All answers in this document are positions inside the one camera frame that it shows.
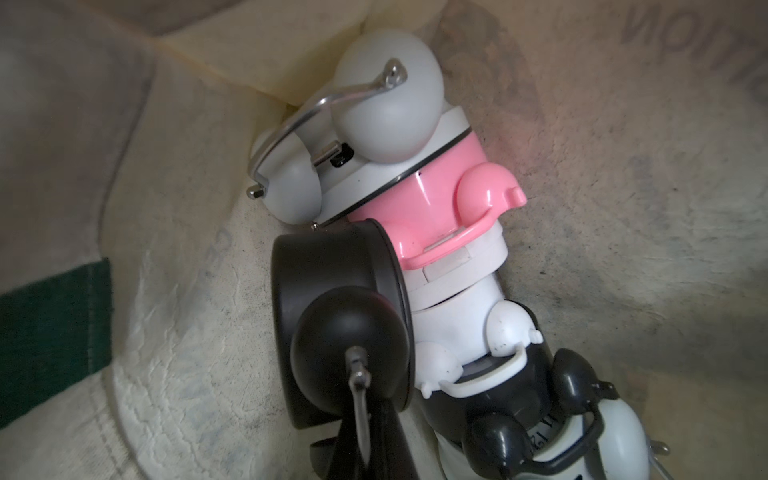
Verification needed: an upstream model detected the beige canvas tote bag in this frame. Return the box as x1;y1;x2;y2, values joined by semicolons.
1;1;767;479

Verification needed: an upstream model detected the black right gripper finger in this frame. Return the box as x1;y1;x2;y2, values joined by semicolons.
309;402;419;479

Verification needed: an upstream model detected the white twin-bell alarm clock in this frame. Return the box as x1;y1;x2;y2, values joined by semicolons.
247;29;470;226

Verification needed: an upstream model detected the pink alarm clock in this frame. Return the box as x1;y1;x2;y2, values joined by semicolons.
348;131;527;270

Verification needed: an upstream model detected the small white alarm clock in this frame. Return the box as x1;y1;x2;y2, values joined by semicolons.
403;222;544;399

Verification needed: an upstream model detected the black twin-bell alarm clock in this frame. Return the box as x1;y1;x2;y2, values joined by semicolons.
271;219;415;430

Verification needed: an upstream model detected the black and white alarm clock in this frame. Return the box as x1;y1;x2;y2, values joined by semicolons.
416;302;673;480

